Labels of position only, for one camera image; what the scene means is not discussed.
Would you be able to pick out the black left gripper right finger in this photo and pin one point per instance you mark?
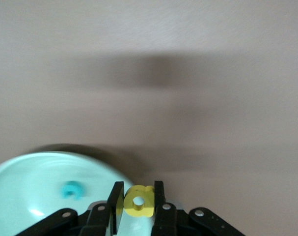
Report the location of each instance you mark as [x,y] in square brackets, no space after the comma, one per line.
[159,196]

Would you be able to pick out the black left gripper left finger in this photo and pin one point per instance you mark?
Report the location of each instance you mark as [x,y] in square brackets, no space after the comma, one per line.
[118,196]

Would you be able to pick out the yellow foam letter a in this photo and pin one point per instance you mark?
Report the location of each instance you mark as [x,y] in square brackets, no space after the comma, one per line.
[148,206]

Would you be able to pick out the teal foam letter c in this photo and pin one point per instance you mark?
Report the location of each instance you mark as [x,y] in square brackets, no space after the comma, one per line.
[66,190]

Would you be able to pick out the pale green plate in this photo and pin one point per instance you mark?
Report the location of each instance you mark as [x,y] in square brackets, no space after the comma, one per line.
[28,184]

